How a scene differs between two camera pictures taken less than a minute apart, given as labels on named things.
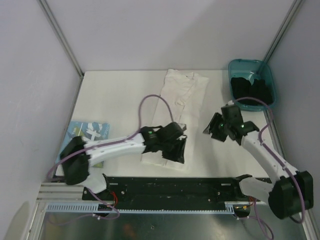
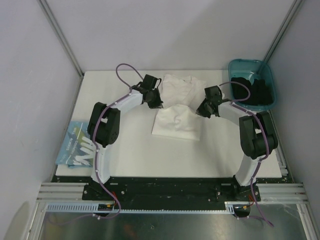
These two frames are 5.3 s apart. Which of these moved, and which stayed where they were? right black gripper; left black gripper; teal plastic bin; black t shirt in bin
Moved: right black gripper; left black gripper
Stayed: black t shirt in bin; teal plastic bin
